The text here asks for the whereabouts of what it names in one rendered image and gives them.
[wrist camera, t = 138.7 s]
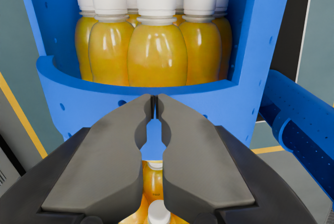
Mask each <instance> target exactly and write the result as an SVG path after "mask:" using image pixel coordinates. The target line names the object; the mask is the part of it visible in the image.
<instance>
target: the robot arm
mask: <svg viewBox="0 0 334 224"><path fill-rule="evenodd" d="M155 106H156V119H158V120H159V121H160V122H161V124H162V143H163V144H164V145H165V146H166V149H165V150H164V152H163V197H164V206H165V208H166V209H167V210H168V211H169V212H171V213H173V214H174V215H176V216H178V217H179V218H181V219H183V220H185V221H186V222H188V223H190V224H317V222H316V220H315V219H314V217H313V216H312V214H311V213H310V211H309V210H308V209H307V207H306V206H305V204H304V203H303V202H302V200H301V199H300V198H299V197H298V195H297V194H296V193H295V192H294V191H293V189H292V188H291V187H290V186H289V185H288V184H287V183H286V181H285V180H284V179H283V178H282V177H281V176H280V175H279V174H278V173H277V172H276V171H275V170H274V169H272V168H271V167H270V166H269V165H268V164H267V163H266V162H265V161H263V160H262V159H261V158H260V157H259V156H257V155H256V154H255V153H254V152H253V151H252V150H250V149H249V148H248V147H247V146H246V145H244V144H243V143H242V142H241V141H240V140H238V139H237V138H236V137H235V136H234V135H233V134H231V133H230V132H229V131H228V130H227V129H225V128H224V127H223V126H222V125H219V126H215V125H214V124H213V123H212V122H210V121H209V120H208V119H207V118H206V117H204V116H203V115H202V114H200V113H199V112H197V111H196V110H194V109H192V108H191V107H189V106H187V105H185V104H183V103H181V102H179V101H177V100H175V99H173V98H171V97H170V96H168V95H166V94H163V93H161V94H159V95H155V96H154V95H150V94H143V95H141V96H139V97H137V98H135V99H134V100H132V101H130V102H128V103H126V104H124V105H122V106H120V107H118V108H116V109H114V110H112V111H111V112H109V113H108V114H106V115H105V116H103V117H102V118H101V119H99V120H98V121H97V122H96V123H94V124H93V125H92V126H91V127H82V128H81V129H80V130H79V131H77V132H76V133H75V134H74V135H72V136H71V137H70V138H69V139H67V140H66V141H65V142H64V143H62V144H61V145H60V146H59V147H57V148H56V149H55V150H54V151H52V152H51V153H50V154H49V155H47V156H46V157H45V158H44V159H42V160H41V161H40V162H39V163H37V164H36V165H35V166H34V167H32V168H31V169H30V170H29V171H28V172H26V173H25V174H24V175H23V176H22V177H21V178H19V179H18V180H17V181H16V182H15V183H14V184H13V185H12V186H11V187H10V188H9V189H8V190H7V191H6V192H5V193H4V194H3V195H2V196H1V197H0V224H117V223H119V222H121V221H122V220H124V219H125V218H127V217H129V216H130V215H132V214H134V213H135V212H136V211H138V209H139V208H140V205H141V201H142V193H143V185H144V182H143V167H142V154H141V152H140V149H141V148H142V146H143V145H144V144H145V143H146V142H147V124H148V123H149V122H150V121H151V119H154V111H155Z"/></svg>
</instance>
